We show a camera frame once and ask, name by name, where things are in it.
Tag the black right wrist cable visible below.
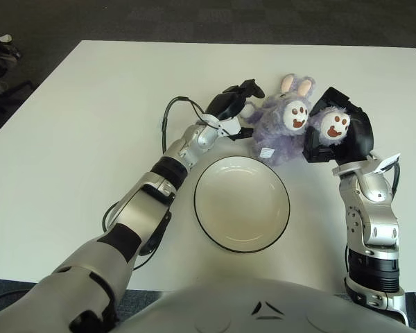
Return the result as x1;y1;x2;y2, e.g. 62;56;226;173
390;162;401;198

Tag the purple plush bunny doll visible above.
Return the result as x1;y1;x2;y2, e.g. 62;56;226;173
241;73;351;168

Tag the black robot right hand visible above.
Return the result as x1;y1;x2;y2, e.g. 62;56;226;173
303;86;374;164

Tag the white plate black rim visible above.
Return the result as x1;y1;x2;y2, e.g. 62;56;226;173
193;156;291;253

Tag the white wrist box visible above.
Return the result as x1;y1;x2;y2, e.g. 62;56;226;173
374;152;401;174
216;117;242;136

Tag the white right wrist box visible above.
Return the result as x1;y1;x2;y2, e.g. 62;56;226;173
374;152;401;174

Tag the grey robot torso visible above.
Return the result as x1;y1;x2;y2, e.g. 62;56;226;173
117;277;416;333

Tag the dark bag pile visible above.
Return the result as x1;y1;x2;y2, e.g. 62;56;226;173
0;24;34;117

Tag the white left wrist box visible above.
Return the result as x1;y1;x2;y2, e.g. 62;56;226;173
216;117;242;136

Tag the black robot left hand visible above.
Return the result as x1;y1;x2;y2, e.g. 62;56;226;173
202;78;266;142

